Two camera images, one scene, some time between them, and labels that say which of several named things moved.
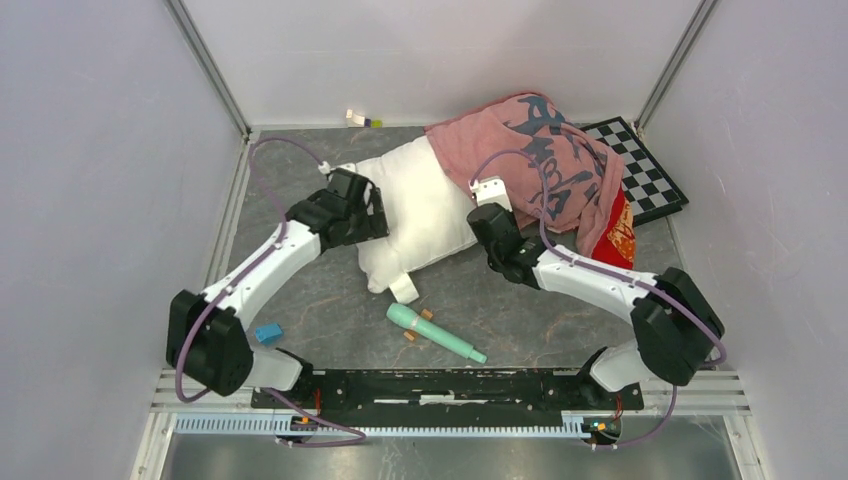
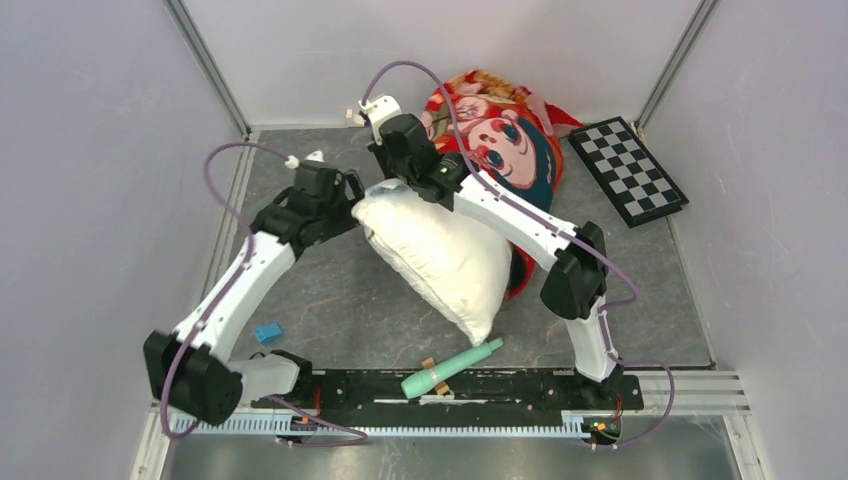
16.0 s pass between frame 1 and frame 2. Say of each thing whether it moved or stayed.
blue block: stayed
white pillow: moved
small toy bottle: stayed
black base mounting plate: stayed
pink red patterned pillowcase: moved
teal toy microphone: moved
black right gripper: moved
